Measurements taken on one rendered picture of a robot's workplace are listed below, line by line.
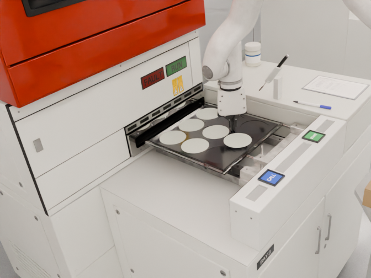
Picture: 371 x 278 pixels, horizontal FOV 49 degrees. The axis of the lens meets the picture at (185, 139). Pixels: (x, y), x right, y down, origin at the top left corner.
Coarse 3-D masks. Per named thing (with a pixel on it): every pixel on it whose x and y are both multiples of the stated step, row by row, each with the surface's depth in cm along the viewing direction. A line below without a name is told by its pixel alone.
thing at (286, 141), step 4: (288, 136) 147; (292, 136) 146; (296, 136) 146; (284, 140) 145; (288, 140) 145; (292, 140) 144; (280, 144) 143; (284, 144) 143; (288, 144) 142; (276, 148) 141; (280, 148) 141; (268, 152) 139; (272, 152) 139; (276, 152) 139; (268, 156) 137; (272, 156) 137; (256, 168) 132; (260, 168) 132; (240, 180) 128; (244, 180) 127; (240, 184) 129; (244, 184) 128
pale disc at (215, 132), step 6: (210, 126) 155; (216, 126) 154; (222, 126) 154; (204, 132) 151; (210, 132) 151; (216, 132) 150; (222, 132) 150; (228, 132) 149; (210, 138) 147; (216, 138) 147
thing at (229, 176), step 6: (156, 150) 158; (168, 156) 154; (174, 156) 152; (186, 162) 149; (198, 168) 146; (204, 168) 143; (216, 174) 140; (228, 174) 136; (234, 174) 136; (228, 180) 138; (234, 180) 136
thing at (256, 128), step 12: (204, 108) 168; (216, 108) 167; (180, 120) 161; (204, 120) 159; (216, 120) 158; (240, 120) 157; (252, 120) 156; (264, 120) 154; (192, 132) 152; (240, 132) 149; (252, 132) 148; (264, 132) 147; (180, 144) 146; (216, 144) 144; (252, 144) 141; (192, 156) 139; (204, 156) 138; (216, 156) 137; (228, 156) 136; (240, 156) 136
